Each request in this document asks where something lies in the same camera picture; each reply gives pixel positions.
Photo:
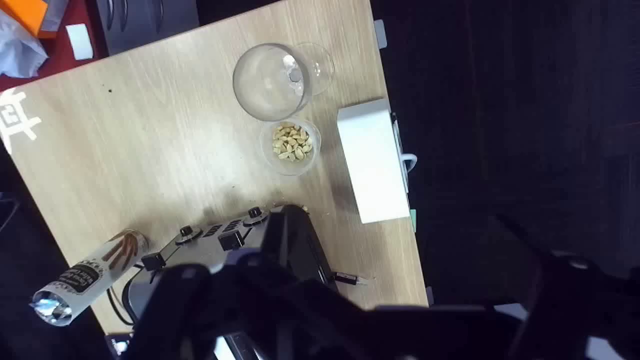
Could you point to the clear plastic bowl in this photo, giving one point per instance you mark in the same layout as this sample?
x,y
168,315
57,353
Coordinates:
x,y
293,146

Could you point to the black four-slot toaster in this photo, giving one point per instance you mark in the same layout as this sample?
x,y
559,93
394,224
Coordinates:
x,y
220,243

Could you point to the printed silver can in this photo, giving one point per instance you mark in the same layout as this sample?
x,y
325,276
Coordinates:
x,y
87,276

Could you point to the white label tag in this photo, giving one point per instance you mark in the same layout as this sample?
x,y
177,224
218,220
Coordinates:
x,y
78,40

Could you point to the red side table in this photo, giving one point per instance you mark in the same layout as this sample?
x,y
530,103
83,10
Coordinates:
x,y
60,40

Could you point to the white rectangular box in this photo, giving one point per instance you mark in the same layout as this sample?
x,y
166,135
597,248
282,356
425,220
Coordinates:
x,y
373,160

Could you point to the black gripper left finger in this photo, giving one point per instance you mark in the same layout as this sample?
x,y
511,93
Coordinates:
x,y
182,313

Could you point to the clear wine glass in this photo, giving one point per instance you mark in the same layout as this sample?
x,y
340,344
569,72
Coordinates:
x,y
270,81

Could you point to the white marker sticker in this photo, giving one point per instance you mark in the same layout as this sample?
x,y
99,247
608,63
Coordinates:
x,y
17,120

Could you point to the pale nuts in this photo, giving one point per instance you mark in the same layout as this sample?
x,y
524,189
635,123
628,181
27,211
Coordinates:
x,y
293,141

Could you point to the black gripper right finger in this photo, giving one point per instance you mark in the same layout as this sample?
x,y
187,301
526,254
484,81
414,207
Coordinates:
x,y
581,313

